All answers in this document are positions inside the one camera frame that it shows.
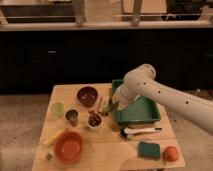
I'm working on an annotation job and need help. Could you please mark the green pepper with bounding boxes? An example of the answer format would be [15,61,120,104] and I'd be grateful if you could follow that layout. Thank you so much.
[103,102,119,114]

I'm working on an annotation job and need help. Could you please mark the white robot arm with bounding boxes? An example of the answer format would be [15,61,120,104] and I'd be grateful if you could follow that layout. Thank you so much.
[113,64,213,136]

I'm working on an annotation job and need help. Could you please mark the purple bowl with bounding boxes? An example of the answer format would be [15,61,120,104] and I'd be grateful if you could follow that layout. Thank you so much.
[77,86,98,107]

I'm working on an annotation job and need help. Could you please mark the orange bowl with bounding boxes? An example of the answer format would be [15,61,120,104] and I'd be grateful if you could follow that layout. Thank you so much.
[54,131,83,163]

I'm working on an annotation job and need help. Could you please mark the wooden block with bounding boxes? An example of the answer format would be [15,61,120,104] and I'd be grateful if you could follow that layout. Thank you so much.
[97,97,103,112]

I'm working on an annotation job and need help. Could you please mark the white cup with dark contents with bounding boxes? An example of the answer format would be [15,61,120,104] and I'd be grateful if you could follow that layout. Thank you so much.
[86,113,103,130]

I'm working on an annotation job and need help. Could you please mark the green plastic bin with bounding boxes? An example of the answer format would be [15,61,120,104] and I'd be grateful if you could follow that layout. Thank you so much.
[112,79,161,125]

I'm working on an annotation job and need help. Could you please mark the metal cup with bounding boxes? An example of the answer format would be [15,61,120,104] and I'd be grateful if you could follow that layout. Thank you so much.
[65,110,78,126]

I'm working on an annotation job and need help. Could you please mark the wooden table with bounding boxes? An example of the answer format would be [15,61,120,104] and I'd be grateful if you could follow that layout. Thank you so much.
[32,84,185,171]

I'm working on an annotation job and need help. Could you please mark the light green cup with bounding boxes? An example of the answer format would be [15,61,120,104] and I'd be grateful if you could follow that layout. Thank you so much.
[51,102,64,117]

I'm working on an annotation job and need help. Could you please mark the teal sponge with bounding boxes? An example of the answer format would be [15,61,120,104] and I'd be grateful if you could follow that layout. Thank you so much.
[138,142,160,159]

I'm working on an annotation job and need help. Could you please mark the small grey object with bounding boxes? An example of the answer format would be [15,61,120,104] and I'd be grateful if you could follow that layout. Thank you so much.
[45,152,53,161]

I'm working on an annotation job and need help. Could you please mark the orange round fruit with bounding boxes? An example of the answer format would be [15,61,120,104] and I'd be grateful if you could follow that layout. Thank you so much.
[163,146,179,162]

